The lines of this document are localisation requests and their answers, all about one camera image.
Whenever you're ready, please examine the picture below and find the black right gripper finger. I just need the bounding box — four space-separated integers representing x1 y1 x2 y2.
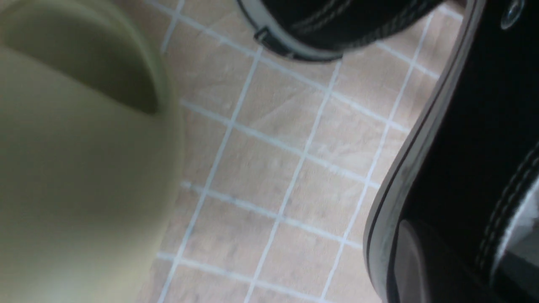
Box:
393 219 501 303

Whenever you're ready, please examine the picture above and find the black canvas sneaker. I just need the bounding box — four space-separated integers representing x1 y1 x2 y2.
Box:
363 0 539 303
237 0 441 63

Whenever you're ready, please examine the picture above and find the peach checkered floor mat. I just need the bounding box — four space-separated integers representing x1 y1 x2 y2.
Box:
115 0 465 303

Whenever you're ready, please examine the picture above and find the right green foam slide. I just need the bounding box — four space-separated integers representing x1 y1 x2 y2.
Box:
0 0 185 303

